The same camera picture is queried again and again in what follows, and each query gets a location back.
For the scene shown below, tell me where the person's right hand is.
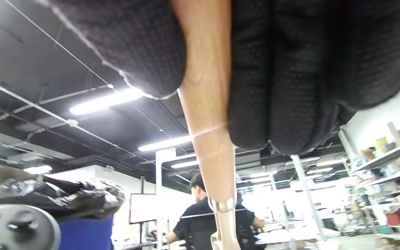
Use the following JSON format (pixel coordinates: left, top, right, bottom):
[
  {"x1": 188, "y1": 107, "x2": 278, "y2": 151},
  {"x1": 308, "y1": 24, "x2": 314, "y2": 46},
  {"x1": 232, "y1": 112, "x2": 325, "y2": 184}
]
[{"x1": 37, "y1": 0, "x2": 400, "y2": 155}]

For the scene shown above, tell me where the beige brush with wooden handle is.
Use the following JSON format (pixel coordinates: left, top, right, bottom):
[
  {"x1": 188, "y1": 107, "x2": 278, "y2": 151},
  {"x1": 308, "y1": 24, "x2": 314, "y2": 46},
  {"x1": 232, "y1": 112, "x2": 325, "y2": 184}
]
[{"x1": 170, "y1": 0, "x2": 242, "y2": 250}]

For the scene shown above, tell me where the blue food waste bin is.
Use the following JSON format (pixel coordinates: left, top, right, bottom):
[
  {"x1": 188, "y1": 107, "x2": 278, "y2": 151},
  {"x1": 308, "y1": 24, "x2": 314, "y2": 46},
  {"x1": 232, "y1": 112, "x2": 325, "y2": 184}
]
[{"x1": 58, "y1": 215, "x2": 114, "y2": 250}]

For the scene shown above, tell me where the black plastic bin bag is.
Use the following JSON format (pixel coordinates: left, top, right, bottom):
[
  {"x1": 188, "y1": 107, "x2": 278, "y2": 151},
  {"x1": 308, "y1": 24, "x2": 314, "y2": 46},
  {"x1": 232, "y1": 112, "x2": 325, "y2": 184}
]
[{"x1": 0, "y1": 163, "x2": 126, "y2": 221}]

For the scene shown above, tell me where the grey metal shelf rack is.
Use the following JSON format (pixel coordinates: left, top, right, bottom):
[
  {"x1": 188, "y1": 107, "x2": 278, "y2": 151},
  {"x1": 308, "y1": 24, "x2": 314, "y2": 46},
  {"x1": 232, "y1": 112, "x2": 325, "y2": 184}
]
[{"x1": 339, "y1": 118, "x2": 400, "y2": 250}]

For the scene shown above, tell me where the fluorescent ceiling light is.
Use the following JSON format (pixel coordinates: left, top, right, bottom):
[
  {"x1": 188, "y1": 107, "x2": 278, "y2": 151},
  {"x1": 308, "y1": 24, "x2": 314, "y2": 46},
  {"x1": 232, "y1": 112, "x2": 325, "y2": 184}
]
[
  {"x1": 138, "y1": 135, "x2": 192, "y2": 152},
  {"x1": 69, "y1": 87, "x2": 145, "y2": 116}
]

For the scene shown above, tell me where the white screen monitor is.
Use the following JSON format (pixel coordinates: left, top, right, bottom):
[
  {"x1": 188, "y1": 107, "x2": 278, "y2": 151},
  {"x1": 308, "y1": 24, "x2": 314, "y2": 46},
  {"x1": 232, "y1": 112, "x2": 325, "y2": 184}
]
[{"x1": 130, "y1": 193, "x2": 159, "y2": 225}]

